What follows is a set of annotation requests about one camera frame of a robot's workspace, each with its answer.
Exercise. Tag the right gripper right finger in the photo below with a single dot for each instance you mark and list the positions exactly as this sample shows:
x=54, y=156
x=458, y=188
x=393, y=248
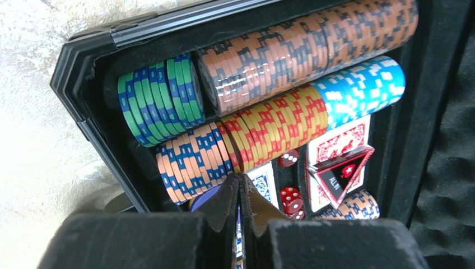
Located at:
x=272, y=240

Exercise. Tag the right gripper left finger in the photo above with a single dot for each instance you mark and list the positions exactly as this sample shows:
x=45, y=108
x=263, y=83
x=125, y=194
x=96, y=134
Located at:
x=204, y=238

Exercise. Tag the red triangular dealer button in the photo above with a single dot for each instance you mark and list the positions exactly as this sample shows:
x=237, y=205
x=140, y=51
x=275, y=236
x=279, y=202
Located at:
x=336, y=175

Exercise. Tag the blue small blind button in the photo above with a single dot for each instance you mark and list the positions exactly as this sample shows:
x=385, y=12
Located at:
x=202, y=198

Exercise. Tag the red dice pair in case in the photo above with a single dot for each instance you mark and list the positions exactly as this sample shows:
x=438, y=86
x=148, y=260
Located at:
x=293, y=203

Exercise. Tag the blue playing card deck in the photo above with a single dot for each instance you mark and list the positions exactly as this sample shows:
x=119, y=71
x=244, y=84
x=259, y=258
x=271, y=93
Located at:
x=263, y=180

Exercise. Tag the orange blue chip stack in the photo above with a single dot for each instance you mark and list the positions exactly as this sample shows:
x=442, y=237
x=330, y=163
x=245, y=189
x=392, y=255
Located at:
x=193, y=163

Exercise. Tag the red die in case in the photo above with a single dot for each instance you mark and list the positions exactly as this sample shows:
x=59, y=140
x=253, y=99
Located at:
x=289, y=158

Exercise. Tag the orange blue lower chip row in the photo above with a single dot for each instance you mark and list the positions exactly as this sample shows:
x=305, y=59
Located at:
x=360, y=205

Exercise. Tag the yellow red chip stack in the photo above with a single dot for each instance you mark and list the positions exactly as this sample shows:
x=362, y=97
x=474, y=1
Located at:
x=268, y=130

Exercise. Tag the black foam-lined poker case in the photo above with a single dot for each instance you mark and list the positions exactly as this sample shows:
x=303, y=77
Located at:
x=422, y=173

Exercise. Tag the green blue chip stack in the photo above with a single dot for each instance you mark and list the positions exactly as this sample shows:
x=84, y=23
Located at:
x=161, y=100

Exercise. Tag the teal poker chip row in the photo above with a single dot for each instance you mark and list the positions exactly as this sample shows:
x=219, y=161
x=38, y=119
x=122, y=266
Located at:
x=360, y=90

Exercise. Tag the brown poker chip row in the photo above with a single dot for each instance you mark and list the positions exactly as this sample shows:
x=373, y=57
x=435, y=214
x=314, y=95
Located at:
x=252, y=67

